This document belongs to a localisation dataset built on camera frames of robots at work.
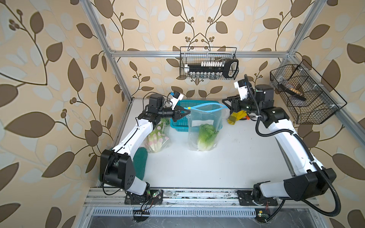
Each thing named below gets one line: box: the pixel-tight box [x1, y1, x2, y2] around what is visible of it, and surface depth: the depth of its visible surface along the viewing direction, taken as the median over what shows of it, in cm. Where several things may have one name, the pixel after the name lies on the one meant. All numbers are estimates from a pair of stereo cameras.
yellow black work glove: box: [227, 110, 248, 125], surface depth 107 cm
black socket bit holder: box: [184, 58, 240, 79], surface depth 87 cm
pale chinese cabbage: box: [197, 123, 219, 152], surface depth 86 cm
